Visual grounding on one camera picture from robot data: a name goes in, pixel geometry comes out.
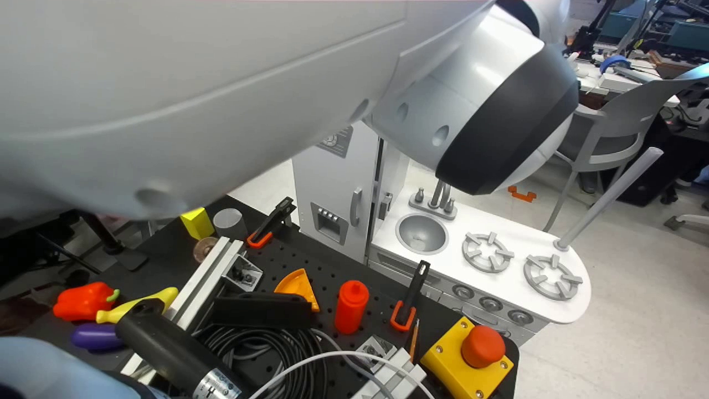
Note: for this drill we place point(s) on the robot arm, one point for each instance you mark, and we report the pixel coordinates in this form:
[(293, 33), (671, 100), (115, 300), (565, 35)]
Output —
[(166, 83)]

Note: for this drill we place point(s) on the black flat box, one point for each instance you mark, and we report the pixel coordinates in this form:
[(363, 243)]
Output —
[(260, 310)]

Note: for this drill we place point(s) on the yellow box with red button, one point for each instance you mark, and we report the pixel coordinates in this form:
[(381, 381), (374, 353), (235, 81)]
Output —
[(465, 360)]

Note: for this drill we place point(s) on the toy fridge door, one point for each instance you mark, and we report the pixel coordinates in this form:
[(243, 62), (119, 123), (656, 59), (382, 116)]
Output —
[(327, 188)]

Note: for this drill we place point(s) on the toy kitchen sink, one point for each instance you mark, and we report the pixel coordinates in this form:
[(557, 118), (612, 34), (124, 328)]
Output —
[(422, 234)]

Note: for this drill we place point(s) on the toy kitchen tap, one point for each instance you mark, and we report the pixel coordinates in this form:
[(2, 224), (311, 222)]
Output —
[(437, 202)]

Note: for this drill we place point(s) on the black clamp with orange grip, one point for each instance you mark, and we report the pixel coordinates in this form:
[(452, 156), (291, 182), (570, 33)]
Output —
[(412, 293), (271, 224)]

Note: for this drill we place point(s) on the orange wedge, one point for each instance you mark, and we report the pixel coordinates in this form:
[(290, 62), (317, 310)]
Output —
[(299, 286)]

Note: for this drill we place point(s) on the red toy bottle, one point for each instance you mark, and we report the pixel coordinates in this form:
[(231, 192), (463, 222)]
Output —
[(351, 307)]

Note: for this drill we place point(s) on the grey cylinder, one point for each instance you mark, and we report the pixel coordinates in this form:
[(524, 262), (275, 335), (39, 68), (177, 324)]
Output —
[(229, 224)]

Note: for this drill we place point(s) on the toy kitchen knob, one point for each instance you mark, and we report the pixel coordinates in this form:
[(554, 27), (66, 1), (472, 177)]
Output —
[(463, 292), (520, 317), (491, 304)]

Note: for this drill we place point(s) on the toy kitchen burner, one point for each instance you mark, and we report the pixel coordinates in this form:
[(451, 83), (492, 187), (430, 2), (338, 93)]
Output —
[(487, 253), (552, 278)]

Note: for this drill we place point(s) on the orange pencil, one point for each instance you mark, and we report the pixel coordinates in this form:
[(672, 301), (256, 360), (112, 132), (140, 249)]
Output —
[(414, 339)]

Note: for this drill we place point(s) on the brown round disc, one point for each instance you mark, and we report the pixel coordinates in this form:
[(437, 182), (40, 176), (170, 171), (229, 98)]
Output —
[(204, 249)]

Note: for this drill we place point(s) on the yellow block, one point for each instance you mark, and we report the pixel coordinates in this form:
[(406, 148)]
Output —
[(196, 223)]

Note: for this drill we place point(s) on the orange clip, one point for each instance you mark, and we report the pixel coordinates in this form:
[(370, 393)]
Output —
[(522, 194)]

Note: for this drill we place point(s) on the white toy kitchen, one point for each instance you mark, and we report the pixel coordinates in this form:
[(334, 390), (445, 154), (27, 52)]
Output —
[(498, 288)]

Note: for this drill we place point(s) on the black cylinder with silver band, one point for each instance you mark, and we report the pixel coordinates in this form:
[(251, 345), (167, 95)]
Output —
[(166, 349)]

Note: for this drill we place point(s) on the yellow toy banana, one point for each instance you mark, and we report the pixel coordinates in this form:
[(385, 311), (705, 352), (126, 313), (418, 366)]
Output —
[(133, 306)]

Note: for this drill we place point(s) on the grey chair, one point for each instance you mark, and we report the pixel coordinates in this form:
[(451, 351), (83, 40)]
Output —
[(626, 116)]

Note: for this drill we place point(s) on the red toy pepper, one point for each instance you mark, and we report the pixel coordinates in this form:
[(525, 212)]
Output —
[(83, 302)]

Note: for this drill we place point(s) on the purple toy eggplant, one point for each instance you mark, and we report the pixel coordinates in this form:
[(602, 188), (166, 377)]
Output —
[(95, 336)]

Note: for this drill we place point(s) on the blue tape roll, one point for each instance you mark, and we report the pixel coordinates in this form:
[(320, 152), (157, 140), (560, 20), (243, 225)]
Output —
[(614, 61)]

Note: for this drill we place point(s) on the cluttered desk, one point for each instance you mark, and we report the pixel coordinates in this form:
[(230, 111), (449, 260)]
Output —
[(637, 55)]

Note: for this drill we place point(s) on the aluminium rail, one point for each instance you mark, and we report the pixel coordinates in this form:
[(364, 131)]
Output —
[(205, 280)]

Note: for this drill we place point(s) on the aluminium bracket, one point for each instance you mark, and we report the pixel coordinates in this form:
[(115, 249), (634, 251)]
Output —
[(388, 371)]

